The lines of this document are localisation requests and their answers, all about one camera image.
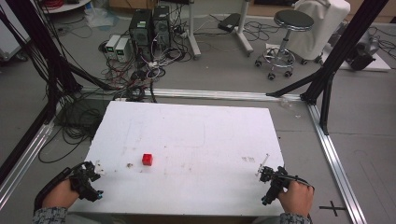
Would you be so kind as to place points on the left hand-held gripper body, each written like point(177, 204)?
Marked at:
point(83, 186)

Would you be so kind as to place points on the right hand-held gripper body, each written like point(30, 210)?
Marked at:
point(275, 186)

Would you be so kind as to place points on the red cube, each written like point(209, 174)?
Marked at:
point(147, 159)

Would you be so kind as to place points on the person's right hand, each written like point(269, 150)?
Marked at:
point(297, 197)

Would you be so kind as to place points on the person's left hand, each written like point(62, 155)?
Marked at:
point(59, 194)

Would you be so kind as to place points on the thin white stick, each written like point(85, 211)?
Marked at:
point(264, 163)

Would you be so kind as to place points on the white power supply unit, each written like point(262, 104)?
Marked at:
point(112, 45)
point(122, 49)

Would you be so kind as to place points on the white stand leg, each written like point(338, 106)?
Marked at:
point(244, 31)
point(193, 31)

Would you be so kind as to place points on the black computer tower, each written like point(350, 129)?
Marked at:
point(162, 25)
point(140, 31)

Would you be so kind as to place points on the black device on board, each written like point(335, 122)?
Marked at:
point(362, 54)

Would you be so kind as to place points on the clear plastic bag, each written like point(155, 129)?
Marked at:
point(99, 15)

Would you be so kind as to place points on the white flat board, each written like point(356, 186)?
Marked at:
point(378, 63)

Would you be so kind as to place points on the black round stool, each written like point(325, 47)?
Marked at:
point(291, 21)

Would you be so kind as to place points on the white covered cabinet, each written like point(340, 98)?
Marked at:
point(323, 28)

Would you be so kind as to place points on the flat black box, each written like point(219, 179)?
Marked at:
point(229, 21)

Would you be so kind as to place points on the round white table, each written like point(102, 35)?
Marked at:
point(67, 6)

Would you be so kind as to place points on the aluminium floor rail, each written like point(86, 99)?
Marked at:
point(218, 94)
point(336, 161)
point(21, 168)

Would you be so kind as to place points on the black frame post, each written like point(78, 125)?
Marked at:
point(37, 37)
point(342, 49)

